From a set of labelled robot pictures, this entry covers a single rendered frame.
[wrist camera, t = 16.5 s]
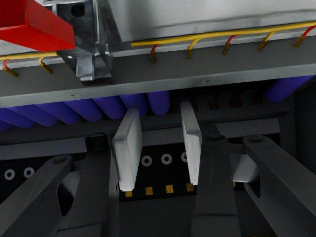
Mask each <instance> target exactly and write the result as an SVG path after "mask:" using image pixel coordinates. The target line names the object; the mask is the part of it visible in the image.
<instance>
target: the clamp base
mask: <svg viewBox="0 0 316 237"><path fill-rule="evenodd" d="M43 6H44V7H45V8H47V9H48V10H50V11H51V12H53V13H54V14H56V15H57V16H58V17H60V18H61V19H63V20H64V21H66V22H67V23H69V24H70V25H71V26H73V33H74V35H76V36H78V37H79V38H81V39H83V40H84V41H86V42H88V43H89V44H91V45H93V46H94V47H95V51H96V54H95V68H99V69H100V76H99V77H97V78H96V79H94V80H93V81H86V82H81V81H80V82H81V83H82V84H83V85H84V86H94V85H103V84H112V83H114V82H115V74H114V59H113V45H114V44H121V43H122V39H121V36H120V33H119V30H118V27H117V24H116V21H115V18H114V16H113V13H112V10H111V7H110V4H109V1H108V0H50V1H44V2H43ZM56 52H57V53H58V55H59V56H60V57H61V58H62V59H63V60H64V61H65V63H66V64H67V65H68V66H69V67H70V68H71V70H72V71H73V72H74V73H75V74H76V70H77V57H76V56H73V55H70V54H67V53H64V52H61V51H59V50H57V51H56Z"/></svg>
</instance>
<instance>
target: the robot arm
mask: <svg viewBox="0 0 316 237"><path fill-rule="evenodd" d="M180 108H181V118H182V131H183V139H184V145H185V151H186V157H187V162H188V168H189V174H190V181H191V183H193V185H197V196H196V206H195V213H193V214H192V215H191V222H190V233H189V237H241V230H240V223H239V216H238V214H237V209H236V202H235V194H234V187H233V182H244V187H245V189H246V190H247V192H248V193H249V195H250V196H251V198H252V199H253V201H254V202H255V204H256V205H257V206H258V208H259V209H260V211H261V212H262V214H263V215H264V217H265V218H266V220H267V221H268V223H269V224H270V226H271V227H272V229H273V230H274V231H275V233H276V234H277V236H278V237H316V175H315V174H313V173H312V172H311V171H309V170H308V169H307V168H306V167H305V166H304V165H302V164H301V163H300V162H299V161H297V160H296V159H295V158H293V157H292V156H291V155H290V154H288V153H287V152H286V151H285V150H283V149H282V148H281V147H280V146H278V145H277V144H276V143H275V142H273V141H272V140H271V139H269V138H268V137H266V136H263V135H260V134H259V135H257V134H254V135H250V136H246V137H244V138H243V144H232V143H228V139H227V137H226V136H223V135H221V134H220V132H219V130H218V128H217V126H216V125H214V124H202V125H199V124H198V122H197V119H196V116H195V113H194V111H193V108H192V105H191V103H190V102H189V101H188V100H185V101H181V103H180ZM84 139H85V144H86V149H87V155H86V159H83V160H79V161H75V162H74V161H73V158H72V156H71V155H57V156H55V157H53V158H51V159H50V160H48V161H47V162H46V163H45V164H44V165H43V166H41V167H40V168H39V169H38V170H37V171H36V172H35V173H34V174H33V175H32V176H31V177H29V178H28V179H27V180H26V181H25V182H24V183H23V184H22V185H21V186H20V187H19V188H17V189H16V190H15V191H14V192H13V193H12V194H11V195H10V196H9V197H8V198H6V199H5V200H4V201H3V202H2V203H1V204H0V237H119V187H118V181H119V186H120V190H122V191H131V190H133V189H134V185H135V181H136V176H137V171H138V166H139V162H140V157H141V152H142V146H143V136H142V127H141V121H140V113H139V107H137V106H130V107H129V108H128V110H127V112H126V114H125V116H124V118H123V120H122V122H121V124H120V126H119V128H118V130H117V132H116V134H108V133H107V132H98V133H93V134H90V135H88V136H86V137H85V138H84Z"/></svg>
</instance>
